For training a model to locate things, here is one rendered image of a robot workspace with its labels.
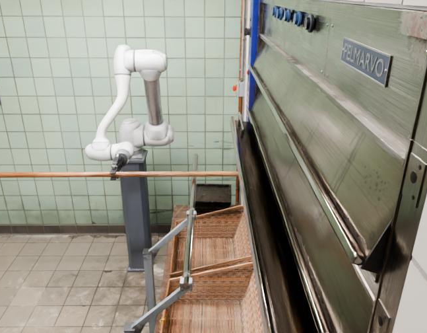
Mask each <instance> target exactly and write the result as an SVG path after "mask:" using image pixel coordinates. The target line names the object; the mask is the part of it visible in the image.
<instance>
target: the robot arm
mask: <svg viewBox="0 0 427 333"><path fill-rule="evenodd" d="M167 67H168V60H167V56H166V54H164V53H163V52H160V51H157V50H132V49H131V47H129V46H127V45H120V46H118V47H117V49H116V51H115V55H114V74H115V81H116V85H117V98H116V100H115V102H114V104H113V105H112V107H111V108H110V109H109V111H108V113H107V114H106V115H105V116H104V118H103V120H102V121H101V122H100V125H99V126H98V129H97V132H96V138H95V140H94V141H93V142H92V144H89V145H87V146H86V148H85V154H86V156H87V157H88V158H89V159H92V160H95V161H113V163H112V164H113V166H112V169H111V171H110V174H115V173H116V172H121V169H122V168H123V167H124V166H125V165H126V164H127V163H128V162H129V160H130V159H138V160H142V159H143V155H144V153H145V151H146V149H142V147H144V146H150V147H158V146H165V145H169V144H171V143H172V142H173V141H174V128H173V127H172V126H171V125H168V123H167V121H166V120H165V119H164V118H163V116H162V103H161V94H160V80H159V78H160V76H161V72H164V71H165V70H166V69H167ZM133 72H139V73H140V75H141V77H142V78H143V81H144V87H145V96H146V102H147V112H148V121H147V122H146V125H142V124H141V123H140V121H138V120H136V119H134V118H128V119H125V120H124V121H123V122H122V124H121V127H120V130H119V142H120V143H117V144H110V141H109V140H108V139H107V137H106V131H107V129H108V127H109V126H110V124H111V123H112V122H113V120H114V119H115V117H116V116H117V115H118V114H119V113H120V111H121V110H122V108H123V107H124V106H125V103H126V102H127V98H128V95H129V86H130V81H131V73H133Z"/></svg>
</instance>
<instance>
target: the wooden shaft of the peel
mask: <svg viewBox="0 0 427 333"><path fill-rule="evenodd" d="M190 176H238V171H159V172H116V173H115V174H110V172H0V178H61V177H190Z"/></svg>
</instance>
